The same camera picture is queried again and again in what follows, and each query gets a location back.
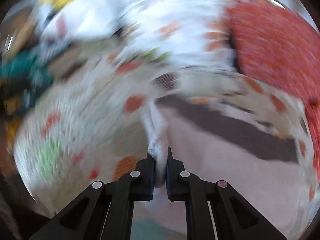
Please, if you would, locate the pale pink garment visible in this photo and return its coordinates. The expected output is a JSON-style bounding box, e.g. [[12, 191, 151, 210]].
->
[[141, 93, 318, 239]]

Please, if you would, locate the heart pattern quilt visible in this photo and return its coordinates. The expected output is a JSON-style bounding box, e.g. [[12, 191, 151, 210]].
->
[[14, 45, 319, 239]]

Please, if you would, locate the teal box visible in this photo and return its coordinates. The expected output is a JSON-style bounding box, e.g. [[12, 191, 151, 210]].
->
[[1, 45, 66, 115]]

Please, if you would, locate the red floral pillow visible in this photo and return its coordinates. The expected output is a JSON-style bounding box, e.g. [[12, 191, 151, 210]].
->
[[227, 1, 319, 172]]

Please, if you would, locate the white floral pillow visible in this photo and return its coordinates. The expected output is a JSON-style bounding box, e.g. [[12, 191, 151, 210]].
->
[[120, 0, 235, 71]]

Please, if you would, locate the white plastic bag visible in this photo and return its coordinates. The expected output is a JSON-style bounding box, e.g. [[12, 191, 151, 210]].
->
[[40, 0, 121, 42]]

